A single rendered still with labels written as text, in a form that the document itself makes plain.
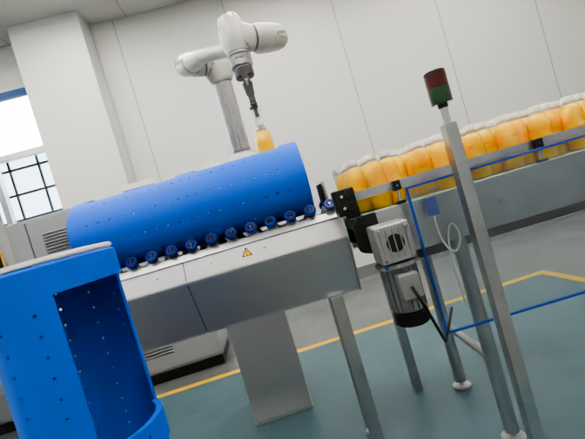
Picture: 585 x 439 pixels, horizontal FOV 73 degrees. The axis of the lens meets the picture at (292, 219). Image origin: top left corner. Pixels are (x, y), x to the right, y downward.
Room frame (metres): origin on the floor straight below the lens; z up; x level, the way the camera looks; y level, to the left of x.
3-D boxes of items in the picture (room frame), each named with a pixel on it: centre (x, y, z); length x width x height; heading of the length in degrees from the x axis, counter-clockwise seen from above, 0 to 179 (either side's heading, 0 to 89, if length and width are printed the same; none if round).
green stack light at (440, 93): (1.18, -0.53, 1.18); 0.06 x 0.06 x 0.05
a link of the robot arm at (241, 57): (1.53, 0.02, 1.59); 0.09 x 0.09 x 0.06
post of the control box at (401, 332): (1.83, -0.34, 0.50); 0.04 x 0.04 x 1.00; 1
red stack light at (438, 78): (1.18, -0.53, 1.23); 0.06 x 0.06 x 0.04
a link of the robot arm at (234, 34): (1.54, 0.01, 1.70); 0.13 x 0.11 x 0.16; 120
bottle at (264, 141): (1.54, 0.02, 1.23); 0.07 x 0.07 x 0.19
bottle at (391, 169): (1.42, -0.38, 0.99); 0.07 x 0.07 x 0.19
